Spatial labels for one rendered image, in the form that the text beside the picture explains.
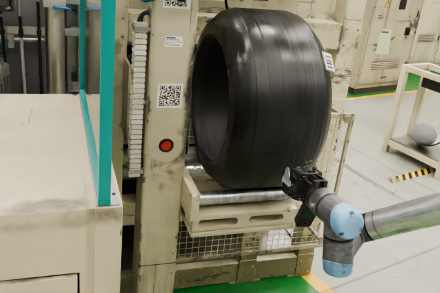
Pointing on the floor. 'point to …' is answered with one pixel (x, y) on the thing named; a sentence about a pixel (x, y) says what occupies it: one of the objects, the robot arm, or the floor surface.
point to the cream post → (163, 132)
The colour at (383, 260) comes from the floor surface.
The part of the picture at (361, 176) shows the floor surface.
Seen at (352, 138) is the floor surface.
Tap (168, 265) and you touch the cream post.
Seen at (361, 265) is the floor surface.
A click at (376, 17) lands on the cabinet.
